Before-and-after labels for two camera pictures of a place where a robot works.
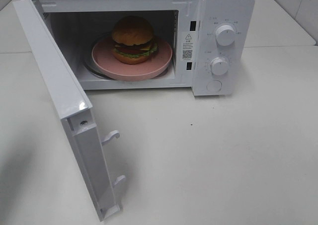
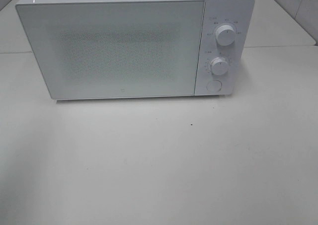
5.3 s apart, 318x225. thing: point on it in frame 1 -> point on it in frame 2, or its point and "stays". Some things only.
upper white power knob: (225, 35) stays
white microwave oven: (201, 38) stays
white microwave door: (75, 110) -> (117, 48)
